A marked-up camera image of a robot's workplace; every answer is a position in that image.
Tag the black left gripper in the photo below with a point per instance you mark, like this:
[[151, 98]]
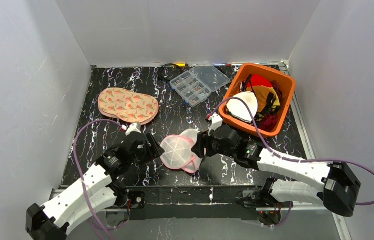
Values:
[[149, 146]]

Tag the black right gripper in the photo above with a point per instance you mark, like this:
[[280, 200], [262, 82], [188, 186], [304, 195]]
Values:
[[206, 144]]

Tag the white round mesh laundry bag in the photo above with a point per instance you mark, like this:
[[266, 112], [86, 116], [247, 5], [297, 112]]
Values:
[[178, 154]]

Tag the floral mesh laundry bag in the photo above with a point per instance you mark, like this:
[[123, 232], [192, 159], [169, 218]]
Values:
[[127, 106]]

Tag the white bra pad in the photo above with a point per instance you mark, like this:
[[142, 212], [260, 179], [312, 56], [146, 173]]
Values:
[[239, 111]]

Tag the orange bra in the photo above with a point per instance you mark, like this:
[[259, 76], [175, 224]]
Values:
[[261, 93]]

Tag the yellow bra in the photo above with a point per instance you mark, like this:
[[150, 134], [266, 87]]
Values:
[[274, 102]]

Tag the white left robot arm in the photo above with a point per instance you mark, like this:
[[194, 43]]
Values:
[[95, 190]]

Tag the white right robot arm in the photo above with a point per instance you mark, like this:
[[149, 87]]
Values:
[[332, 185]]

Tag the red bra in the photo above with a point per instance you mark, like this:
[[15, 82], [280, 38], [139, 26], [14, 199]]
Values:
[[257, 80]]

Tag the clear plastic screw organizer box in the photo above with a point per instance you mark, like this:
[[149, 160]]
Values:
[[197, 84]]

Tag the dark red lace garment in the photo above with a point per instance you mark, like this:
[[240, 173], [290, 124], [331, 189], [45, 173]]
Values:
[[268, 122]]

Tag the orange plastic bin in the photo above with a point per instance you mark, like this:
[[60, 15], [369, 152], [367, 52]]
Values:
[[283, 84]]

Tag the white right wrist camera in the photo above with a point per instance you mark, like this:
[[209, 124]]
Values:
[[215, 121]]

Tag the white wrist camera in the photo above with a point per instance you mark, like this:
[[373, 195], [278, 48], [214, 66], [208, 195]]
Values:
[[131, 128], [215, 121]]

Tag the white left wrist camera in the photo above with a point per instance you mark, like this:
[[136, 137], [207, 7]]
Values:
[[131, 128]]

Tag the aluminium table frame rail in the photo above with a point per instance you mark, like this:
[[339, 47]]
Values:
[[339, 221]]

